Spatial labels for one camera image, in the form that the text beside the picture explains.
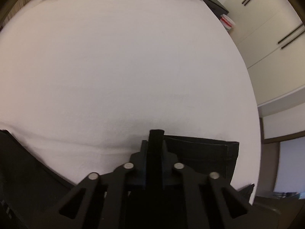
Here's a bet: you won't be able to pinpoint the red white package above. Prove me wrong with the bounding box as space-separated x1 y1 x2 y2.
220 14 235 31

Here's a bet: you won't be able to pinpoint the black pants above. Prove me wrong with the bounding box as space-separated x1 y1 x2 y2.
0 129 255 229

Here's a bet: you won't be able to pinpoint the black nightstand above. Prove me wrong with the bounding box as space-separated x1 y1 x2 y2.
203 0 229 19

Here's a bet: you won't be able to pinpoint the white bed sheet mattress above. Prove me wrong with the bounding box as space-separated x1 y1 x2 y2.
1 0 261 189

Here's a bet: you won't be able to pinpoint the white wardrobe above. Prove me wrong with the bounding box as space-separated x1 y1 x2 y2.
223 0 304 105

